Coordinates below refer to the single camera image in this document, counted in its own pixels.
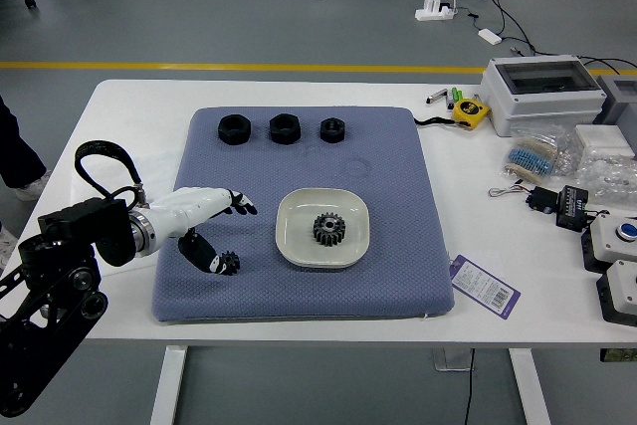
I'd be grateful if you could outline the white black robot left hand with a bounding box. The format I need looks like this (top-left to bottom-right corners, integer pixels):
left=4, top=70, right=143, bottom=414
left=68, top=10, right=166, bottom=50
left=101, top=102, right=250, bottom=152
left=143, top=186, right=259, bottom=278

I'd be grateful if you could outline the small black gear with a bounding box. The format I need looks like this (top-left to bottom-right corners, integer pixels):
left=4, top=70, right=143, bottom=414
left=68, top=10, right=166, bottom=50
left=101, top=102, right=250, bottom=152
left=220, top=250, right=242, bottom=277

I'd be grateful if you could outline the big black gear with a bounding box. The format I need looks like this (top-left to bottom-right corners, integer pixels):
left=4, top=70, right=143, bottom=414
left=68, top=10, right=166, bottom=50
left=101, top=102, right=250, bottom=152
left=312, top=212, right=348, bottom=249

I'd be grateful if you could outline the big black hex nut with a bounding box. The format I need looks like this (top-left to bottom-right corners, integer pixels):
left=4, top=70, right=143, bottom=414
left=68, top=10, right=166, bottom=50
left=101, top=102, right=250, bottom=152
left=268, top=112, right=303, bottom=145
left=217, top=114, right=253, bottom=146

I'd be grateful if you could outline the small black hex nut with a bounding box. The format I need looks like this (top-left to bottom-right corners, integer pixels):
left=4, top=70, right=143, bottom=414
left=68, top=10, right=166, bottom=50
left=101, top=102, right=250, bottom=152
left=318, top=116, right=347, bottom=143

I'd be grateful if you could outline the blue push button box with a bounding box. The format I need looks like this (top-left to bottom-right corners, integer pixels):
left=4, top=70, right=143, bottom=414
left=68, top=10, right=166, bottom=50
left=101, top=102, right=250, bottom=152
left=580, top=213, right=637, bottom=275

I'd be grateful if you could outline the grey push button box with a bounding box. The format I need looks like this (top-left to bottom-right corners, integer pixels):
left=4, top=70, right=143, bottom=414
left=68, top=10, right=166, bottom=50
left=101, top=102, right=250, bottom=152
left=596, top=259, right=637, bottom=327

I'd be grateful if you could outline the dark grey box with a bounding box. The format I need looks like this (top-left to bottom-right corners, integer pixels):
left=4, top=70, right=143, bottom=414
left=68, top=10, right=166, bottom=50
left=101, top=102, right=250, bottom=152
left=594, top=75, right=637, bottom=127

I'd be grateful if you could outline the white square dish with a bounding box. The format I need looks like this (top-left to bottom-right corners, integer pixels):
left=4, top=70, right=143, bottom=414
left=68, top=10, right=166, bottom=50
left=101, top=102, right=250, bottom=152
left=274, top=186, right=370, bottom=270

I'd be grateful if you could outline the white table leg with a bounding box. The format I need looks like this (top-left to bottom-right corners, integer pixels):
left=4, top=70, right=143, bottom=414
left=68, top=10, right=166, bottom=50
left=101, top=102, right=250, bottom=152
left=148, top=344, right=189, bottom=425
left=507, top=347, right=552, bottom=425

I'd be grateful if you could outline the person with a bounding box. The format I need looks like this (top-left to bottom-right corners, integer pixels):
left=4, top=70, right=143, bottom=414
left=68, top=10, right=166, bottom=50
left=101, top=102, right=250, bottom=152
left=0, top=94, right=54, bottom=270

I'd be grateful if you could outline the blue-grey quilted mat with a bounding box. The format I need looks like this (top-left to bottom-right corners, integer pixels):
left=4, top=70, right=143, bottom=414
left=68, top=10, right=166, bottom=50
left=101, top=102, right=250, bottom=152
left=150, top=106, right=457, bottom=325

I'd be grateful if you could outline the yellow tape measure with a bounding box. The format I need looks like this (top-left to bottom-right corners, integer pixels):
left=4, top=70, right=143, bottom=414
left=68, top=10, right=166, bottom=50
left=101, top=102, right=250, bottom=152
left=412, top=99, right=493, bottom=130

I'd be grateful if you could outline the purple white label tag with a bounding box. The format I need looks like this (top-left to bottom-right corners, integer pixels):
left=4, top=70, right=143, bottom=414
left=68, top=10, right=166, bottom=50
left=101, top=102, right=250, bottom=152
left=447, top=254, right=523, bottom=320

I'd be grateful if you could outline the white power strip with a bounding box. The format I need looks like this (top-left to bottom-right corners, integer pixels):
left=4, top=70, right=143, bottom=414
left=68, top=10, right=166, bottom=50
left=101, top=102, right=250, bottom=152
left=415, top=0, right=462, bottom=23

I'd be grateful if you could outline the bag of blue resistors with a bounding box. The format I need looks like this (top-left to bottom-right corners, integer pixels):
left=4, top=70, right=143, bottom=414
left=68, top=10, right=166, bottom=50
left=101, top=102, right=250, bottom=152
left=502, top=125, right=581, bottom=182

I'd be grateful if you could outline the black electronic module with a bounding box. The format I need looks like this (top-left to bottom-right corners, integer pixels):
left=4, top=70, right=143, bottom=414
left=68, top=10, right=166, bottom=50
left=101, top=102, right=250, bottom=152
left=555, top=184, right=596, bottom=233

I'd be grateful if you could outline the white foam block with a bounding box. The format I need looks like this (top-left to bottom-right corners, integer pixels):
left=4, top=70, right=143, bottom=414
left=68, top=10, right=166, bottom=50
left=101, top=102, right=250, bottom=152
left=574, top=123, right=636, bottom=157

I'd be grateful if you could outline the clear bag of small parts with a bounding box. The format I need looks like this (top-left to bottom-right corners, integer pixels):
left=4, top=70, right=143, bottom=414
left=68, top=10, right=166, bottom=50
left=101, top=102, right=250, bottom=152
left=571, top=150, right=637, bottom=207

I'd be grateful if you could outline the grey table foot bracket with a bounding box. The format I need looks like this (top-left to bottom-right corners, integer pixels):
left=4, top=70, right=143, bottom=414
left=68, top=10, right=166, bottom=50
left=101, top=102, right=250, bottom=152
left=431, top=347, right=475, bottom=372

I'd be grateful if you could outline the black hanging cable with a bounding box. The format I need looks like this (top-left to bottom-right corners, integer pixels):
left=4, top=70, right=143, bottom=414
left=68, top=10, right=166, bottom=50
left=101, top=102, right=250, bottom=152
left=462, top=347, right=477, bottom=425

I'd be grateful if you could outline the small black servo with wires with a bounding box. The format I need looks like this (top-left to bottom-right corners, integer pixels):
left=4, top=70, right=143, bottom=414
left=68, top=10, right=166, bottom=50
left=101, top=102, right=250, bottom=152
left=487, top=184, right=557, bottom=216

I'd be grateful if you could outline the grey enclosure box clear lid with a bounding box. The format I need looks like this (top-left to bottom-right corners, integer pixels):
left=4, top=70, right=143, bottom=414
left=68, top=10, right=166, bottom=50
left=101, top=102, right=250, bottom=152
left=480, top=55, right=608, bottom=138

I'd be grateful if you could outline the black floor cable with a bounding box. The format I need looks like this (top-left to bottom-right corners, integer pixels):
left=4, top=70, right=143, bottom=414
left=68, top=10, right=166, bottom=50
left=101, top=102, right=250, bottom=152
left=465, top=0, right=637, bottom=76

